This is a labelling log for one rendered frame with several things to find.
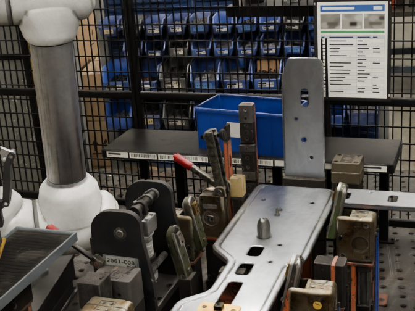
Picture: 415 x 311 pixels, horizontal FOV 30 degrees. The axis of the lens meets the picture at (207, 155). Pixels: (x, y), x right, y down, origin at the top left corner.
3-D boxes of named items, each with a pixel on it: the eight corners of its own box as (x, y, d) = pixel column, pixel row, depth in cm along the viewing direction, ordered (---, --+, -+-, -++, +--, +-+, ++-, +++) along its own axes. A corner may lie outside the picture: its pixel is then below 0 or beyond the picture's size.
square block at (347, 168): (360, 283, 218) (360, 163, 207) (331, 280, 221) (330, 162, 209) (364, 270, 225) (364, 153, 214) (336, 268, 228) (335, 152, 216)
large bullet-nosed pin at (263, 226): (268, 245, 181) (268, 219, 179) (255, 244, 182) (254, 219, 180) (272, 240, 184) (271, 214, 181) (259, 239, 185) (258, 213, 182)
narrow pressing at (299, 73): (325, 179, 214) (322, 58, 203) (284, 176, 218) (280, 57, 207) (325, 178, 215) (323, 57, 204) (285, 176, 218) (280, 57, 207)
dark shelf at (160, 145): (394, 174, 214) (394, 164, 213) (101, 158, 243) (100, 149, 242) (402, 149, 233) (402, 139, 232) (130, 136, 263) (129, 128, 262)
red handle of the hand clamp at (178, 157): (224, 189, 193) (172, 154, 195) (220, 196, 194) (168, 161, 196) (230, 183, 197) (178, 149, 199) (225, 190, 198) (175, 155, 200)
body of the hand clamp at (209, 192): (230, 319, 205) (222, 197, 193) (205, 316, 207) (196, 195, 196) (236, 308, 210) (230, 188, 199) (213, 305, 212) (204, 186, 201)
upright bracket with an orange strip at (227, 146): (236, 297, 216) (226, 126, 199) (232, 296, 216) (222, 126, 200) (239, 292, 218) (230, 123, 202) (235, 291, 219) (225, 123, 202)
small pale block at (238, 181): (248, 303, 212) (241, 179, 200) (236, 302, 213) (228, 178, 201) (252, 297, 215) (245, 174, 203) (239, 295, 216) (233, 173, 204)
